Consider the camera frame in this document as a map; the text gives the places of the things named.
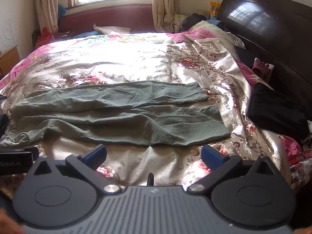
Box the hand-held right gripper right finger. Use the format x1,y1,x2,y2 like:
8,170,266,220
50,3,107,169
188,144,277,195

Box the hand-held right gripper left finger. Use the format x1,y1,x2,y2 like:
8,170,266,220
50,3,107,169
32,144,122,195

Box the green pants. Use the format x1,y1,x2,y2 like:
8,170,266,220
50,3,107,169
0,81,231,148

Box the black garment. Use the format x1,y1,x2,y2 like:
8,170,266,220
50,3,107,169
247,82,310,143

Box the floral satin bedspread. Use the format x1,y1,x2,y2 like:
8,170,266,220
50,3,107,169
0,21,312,200

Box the pink fuzzy slipper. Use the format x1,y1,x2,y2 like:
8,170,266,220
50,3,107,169
252,58,275,81

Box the wooden desk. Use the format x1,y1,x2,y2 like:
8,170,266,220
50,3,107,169
0,44,21,77

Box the white pillow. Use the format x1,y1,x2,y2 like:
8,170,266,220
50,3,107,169
93,23,133,35

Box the blue cloth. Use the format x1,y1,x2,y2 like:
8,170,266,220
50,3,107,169
212,19,228,31

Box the dark wooden headboard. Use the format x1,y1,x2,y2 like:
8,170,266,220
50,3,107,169
217,0,312,122

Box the black bag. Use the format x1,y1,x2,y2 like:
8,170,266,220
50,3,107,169
182,13,207,31

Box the yellow packet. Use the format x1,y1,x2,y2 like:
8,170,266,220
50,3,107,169
209,1,221,19

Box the beige curtain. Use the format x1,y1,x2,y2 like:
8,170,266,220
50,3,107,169
151,0,179,33
33,0,60,36

